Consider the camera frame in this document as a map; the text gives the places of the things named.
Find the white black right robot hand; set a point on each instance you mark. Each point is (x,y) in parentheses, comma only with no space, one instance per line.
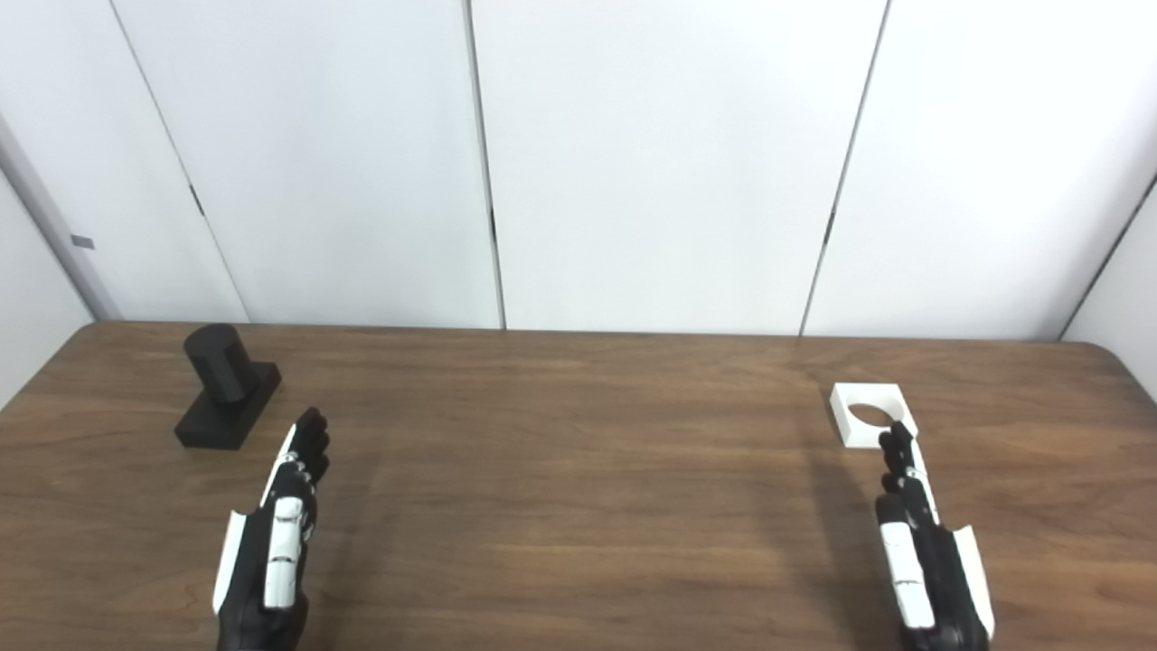
(922,561)

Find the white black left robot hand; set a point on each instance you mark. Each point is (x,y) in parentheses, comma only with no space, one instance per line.
(282,542)

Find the white square piece with hole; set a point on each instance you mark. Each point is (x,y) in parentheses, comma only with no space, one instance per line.
(845,407)

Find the black peg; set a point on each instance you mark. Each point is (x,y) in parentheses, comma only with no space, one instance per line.
(221,371)

